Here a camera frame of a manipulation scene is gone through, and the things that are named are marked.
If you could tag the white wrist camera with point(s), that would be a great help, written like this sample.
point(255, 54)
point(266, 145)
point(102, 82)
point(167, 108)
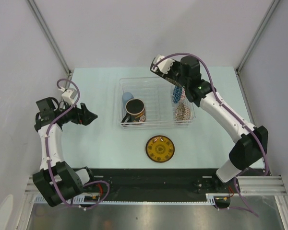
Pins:
point(69, 95)
point(163, 67)

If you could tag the right aluminium frame post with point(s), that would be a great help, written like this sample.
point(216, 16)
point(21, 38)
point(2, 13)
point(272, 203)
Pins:
point(258, 34)

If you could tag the light blue plastic cup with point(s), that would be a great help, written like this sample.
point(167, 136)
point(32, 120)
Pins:
point(125, 98)

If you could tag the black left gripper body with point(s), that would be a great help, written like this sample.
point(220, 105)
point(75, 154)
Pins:
point(71, 114)

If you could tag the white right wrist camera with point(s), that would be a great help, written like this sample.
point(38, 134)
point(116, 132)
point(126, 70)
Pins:
point(163, 67)

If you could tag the left aluminium frame post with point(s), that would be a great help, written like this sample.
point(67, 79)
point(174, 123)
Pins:
point(48, 35)

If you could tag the white slotted cable duct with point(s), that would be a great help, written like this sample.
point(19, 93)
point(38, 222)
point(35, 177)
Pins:
point(88, 200)

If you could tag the blue triangle pattern bowl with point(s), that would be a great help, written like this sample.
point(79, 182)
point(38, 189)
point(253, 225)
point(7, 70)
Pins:
point(178, 94)

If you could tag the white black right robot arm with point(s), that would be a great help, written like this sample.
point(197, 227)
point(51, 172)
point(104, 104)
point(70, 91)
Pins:
point(250, 142)

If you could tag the yellow round saucer plate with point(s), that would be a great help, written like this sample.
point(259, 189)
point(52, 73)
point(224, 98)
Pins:
point(160, 149)

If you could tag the aluminium frame post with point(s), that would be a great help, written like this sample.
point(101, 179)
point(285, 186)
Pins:
point(258, 34)
point(48, 35)

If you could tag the brown lattice pattern bowl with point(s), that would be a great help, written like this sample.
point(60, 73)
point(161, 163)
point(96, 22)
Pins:
point(182, 113)

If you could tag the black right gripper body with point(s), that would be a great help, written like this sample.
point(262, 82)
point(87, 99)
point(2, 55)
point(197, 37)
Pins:
point(175, 72)

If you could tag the red black lacquer cup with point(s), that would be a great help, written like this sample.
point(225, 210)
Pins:
point(135, 111)

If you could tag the black floral square plate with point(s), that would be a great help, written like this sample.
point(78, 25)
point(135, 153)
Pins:
point(169, 79)

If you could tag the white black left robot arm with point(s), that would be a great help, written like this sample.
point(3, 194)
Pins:
point(56, 180)

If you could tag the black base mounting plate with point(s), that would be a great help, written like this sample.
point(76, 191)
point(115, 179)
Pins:
point(200, 180)

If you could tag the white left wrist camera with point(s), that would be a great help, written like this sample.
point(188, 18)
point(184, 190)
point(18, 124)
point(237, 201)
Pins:
point(69, 95)

